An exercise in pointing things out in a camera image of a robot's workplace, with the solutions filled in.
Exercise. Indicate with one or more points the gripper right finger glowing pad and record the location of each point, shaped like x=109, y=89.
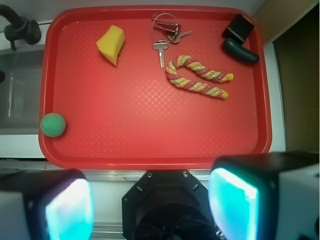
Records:
x=267, y=196

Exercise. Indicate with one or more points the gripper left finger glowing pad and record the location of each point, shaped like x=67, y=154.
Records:
x=46, y=205

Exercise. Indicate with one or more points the silver keys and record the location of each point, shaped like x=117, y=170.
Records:
x=166, y=30

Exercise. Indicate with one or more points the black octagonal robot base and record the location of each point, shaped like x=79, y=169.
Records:
x=167, y=205

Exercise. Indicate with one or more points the green dimpled ball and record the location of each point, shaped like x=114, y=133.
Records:
x=53, y=125

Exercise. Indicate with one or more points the grey toy sink basin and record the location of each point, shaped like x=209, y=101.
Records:
x=20, y=88

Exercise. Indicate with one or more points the red plastic tray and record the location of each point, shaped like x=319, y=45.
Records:
x=129, y=116

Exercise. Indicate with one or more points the dark green cucumber toy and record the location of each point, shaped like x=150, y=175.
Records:
x=238, y=52

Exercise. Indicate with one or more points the black cube block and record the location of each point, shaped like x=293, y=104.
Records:
x=238, y=29

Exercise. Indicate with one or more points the yellow sponge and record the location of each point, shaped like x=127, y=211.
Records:
x=111, y=44

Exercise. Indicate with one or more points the grey toy faucet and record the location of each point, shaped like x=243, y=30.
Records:
x=19, y=28

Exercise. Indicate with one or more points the brown cardboard panel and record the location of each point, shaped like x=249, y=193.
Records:
x=274, y=17

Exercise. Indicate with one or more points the multicolour braided rope toy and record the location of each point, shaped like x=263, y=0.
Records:
x=187, y=73

